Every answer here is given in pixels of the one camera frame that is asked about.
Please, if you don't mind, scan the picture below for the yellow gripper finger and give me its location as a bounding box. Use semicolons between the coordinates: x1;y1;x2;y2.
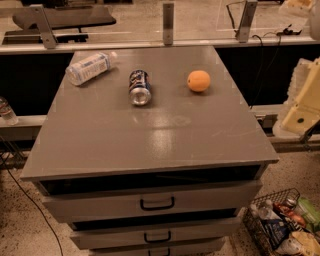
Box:
280;58;320;135

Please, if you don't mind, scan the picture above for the blue pepsi can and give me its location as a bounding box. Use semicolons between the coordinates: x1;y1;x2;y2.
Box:
129;70;151;106

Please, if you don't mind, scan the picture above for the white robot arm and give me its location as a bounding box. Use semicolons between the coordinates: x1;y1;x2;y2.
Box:
278;0;320;135

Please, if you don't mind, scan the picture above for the orange fruit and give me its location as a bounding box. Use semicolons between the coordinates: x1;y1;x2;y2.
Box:
187;70;211;92

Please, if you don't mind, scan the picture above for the middle grey drawer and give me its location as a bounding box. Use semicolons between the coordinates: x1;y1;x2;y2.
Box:
70;217;241;251

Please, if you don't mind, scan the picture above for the grey drawer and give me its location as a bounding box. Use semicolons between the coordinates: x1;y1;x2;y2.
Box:
89;237;225;256
70;217;241;251
43;180;262;223

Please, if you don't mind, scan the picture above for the grey drawer cabinet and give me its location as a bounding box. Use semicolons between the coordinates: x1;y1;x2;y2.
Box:
19;45;280;256

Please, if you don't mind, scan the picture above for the bottom grey drawer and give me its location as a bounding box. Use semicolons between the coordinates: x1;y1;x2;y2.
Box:
89;237;225;256

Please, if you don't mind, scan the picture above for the clear plastic water bottle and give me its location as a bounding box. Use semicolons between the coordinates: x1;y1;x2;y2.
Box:
65;51;118;86

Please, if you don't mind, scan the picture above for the top grey drawer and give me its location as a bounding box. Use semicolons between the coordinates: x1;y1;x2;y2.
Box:
43;180;262;223

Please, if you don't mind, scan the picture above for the small bottle at left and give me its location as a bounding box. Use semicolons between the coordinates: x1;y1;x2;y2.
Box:
0;96;18;125

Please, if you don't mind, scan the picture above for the wire basket with snacks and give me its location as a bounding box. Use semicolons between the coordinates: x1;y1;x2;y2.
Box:
243;189;320;256

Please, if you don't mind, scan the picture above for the right metal bracket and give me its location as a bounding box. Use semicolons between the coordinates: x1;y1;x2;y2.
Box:
236;0;258;43

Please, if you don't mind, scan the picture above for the metal bracket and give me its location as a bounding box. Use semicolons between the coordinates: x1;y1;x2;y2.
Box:
30;4;57;49
236;0;258;43
163;3;174;45

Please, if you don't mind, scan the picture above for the middle metal bracket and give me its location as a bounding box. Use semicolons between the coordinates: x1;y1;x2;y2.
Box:
163;3;174;45

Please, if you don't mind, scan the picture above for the left metal bracket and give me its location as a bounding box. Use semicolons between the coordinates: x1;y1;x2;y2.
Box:
30;4;57;49

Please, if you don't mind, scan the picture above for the black floor cable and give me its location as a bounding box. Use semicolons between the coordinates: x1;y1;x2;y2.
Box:
0;151;65;256

